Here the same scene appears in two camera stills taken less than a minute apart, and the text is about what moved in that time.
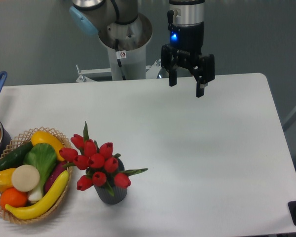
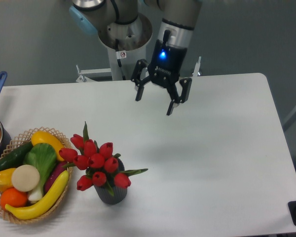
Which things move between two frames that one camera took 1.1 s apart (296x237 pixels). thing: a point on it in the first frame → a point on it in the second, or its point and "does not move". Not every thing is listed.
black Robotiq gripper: (187, 42) → (166, 62)
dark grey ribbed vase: (119, 193) does not move
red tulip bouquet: (101, 164) does not move
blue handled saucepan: (0, 138) does not move
